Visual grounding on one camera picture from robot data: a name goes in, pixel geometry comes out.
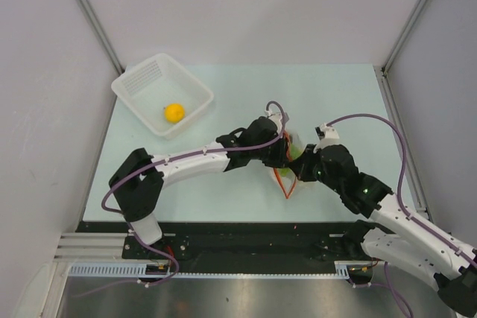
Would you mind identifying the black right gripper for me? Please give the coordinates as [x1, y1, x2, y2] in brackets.
[288, 144, 343, 194]

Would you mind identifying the clear zip top bag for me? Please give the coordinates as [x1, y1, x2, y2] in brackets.
[268, 127, 318, 200]

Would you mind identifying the yellow fake lemon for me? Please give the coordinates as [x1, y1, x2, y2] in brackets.
[163, 103, 186, 124]

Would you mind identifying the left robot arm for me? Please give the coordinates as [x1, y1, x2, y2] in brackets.
[108, 113, 288, 258]

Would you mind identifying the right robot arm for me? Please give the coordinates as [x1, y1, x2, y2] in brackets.
[289, 144, 476, 317]

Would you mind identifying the light green fake pear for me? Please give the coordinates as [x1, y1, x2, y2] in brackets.
[277, 144, 303, 177]

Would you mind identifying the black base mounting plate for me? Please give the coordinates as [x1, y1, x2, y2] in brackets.
[121, 220, 389, 274]

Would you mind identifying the white plastic basket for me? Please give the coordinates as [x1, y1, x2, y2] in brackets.
[111, 53, 214, 139]

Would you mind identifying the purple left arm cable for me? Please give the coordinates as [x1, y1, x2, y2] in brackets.
[101, 100, 288, 259]

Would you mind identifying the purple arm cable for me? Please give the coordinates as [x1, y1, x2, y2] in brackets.
[101, 100, 288, 259]
[323, 112, 477, 315]

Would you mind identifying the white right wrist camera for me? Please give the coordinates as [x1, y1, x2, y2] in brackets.
[313, 124, 340, 153]

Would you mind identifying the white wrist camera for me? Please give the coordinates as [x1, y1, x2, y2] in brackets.
[265, 104, 289, 138]
[313, 124, 340, 153]

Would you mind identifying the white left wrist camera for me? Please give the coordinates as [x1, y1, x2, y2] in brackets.
[265, 104, 289, 138]

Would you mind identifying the white slotted cable duct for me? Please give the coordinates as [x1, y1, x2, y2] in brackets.
[68, 262, 350, 280]

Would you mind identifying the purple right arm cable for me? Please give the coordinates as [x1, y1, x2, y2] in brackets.
[323, 112, 477, 315]

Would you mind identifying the aluminium frame rail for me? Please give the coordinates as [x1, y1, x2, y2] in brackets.
[54, 233, 127, 262]

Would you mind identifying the right aluminium corner post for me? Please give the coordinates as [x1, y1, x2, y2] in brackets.
[381, 0, 431, 76]

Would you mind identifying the aluminium corner post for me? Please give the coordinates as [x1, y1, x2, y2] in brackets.
[75, 0, 124, 75]
[381, 0, 431, 76]

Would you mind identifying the left aluminium corner post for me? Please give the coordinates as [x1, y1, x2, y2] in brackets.
[75, 0, 124, 75]

